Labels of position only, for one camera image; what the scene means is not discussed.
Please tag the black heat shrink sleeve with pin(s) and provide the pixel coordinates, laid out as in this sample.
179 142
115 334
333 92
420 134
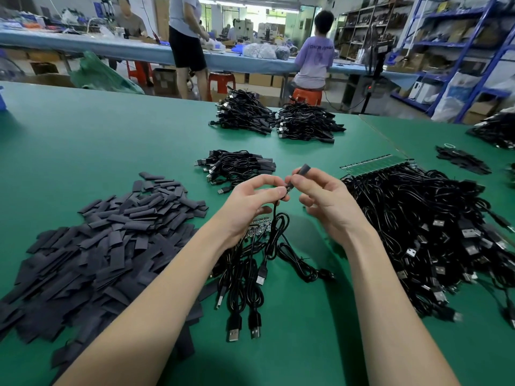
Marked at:
302 169

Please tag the orange plastic stool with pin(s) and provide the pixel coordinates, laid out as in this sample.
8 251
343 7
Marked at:
307 96

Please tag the person's right hand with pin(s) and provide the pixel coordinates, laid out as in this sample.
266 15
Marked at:
334 209

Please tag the black tripod stand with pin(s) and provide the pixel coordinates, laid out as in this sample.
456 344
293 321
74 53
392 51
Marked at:
376 56

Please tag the long blue work table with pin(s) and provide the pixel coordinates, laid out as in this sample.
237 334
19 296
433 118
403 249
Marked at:
80 42

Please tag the pile of black sleeve strips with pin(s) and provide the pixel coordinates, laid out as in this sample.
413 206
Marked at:
96 253

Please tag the person's left forearm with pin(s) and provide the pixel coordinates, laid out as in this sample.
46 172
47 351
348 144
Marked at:
145 325

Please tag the person's left hand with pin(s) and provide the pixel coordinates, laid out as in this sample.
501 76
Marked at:
245 209

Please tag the white plastic bag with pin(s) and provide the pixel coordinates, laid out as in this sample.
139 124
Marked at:
449 108

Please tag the person's right forearm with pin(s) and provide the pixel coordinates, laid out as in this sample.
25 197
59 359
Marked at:
402 325

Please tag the dark storage shelf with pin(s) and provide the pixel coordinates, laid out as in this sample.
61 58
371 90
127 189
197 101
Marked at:
366 24

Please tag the open cardboard box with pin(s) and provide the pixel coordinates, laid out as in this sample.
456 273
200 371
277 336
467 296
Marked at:
44 79

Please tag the small upright cardboard box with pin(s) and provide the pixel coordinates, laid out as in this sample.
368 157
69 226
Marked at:
165 81

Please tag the blue metal shelving rack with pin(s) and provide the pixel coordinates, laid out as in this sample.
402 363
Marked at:
455 12

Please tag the green plastic bag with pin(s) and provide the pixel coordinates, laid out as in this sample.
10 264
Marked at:
104 76

